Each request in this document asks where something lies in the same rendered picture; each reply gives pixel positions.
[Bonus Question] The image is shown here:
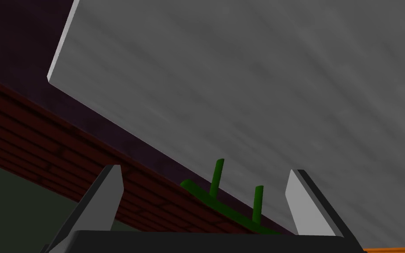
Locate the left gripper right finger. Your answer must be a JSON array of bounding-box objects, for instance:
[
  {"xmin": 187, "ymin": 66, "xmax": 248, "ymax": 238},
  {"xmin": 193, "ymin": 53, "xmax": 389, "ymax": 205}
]
[{"xmin": 285, "ymin": 169, "xmax": 346, "ymax": 238}]

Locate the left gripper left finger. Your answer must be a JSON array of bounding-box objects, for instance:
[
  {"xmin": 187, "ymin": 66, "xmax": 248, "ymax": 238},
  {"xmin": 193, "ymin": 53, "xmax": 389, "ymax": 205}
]
[{"xmin": 49, "ymin": 164, "xmax": 125, "ymax": 253}]

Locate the green bar handle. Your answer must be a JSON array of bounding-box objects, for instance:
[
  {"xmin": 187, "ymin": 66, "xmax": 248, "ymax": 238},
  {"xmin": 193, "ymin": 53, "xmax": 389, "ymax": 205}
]
[{"xmin": 180, "ymin": 158, "xmax": 281, "ymax": 236}]

